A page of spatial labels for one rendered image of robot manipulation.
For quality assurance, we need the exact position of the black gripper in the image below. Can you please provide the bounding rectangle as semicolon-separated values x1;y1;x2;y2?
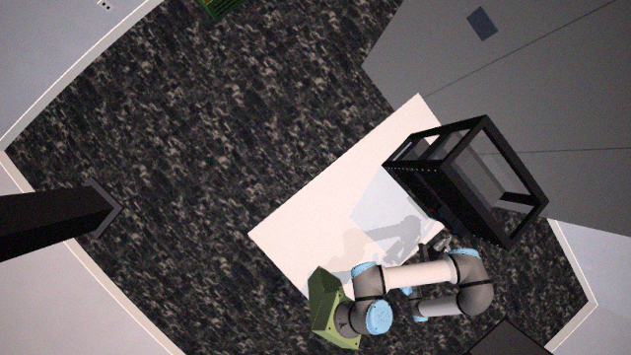
427;237;451;261

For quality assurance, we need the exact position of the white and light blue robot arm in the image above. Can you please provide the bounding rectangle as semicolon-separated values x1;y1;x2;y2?
333;243;494;338

